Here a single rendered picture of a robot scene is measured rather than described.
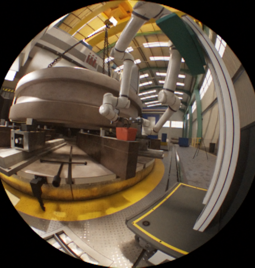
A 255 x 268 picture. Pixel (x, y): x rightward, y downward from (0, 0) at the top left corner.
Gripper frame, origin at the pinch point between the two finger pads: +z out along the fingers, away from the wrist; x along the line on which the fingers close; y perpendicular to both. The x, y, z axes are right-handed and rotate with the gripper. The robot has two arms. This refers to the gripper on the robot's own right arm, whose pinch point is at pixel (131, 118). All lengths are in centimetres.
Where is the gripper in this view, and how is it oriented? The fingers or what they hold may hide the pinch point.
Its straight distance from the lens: 109.7
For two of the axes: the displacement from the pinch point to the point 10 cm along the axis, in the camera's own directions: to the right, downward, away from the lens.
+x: 6.7, 0.6, -7.4
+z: -7.4, -0.7, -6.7
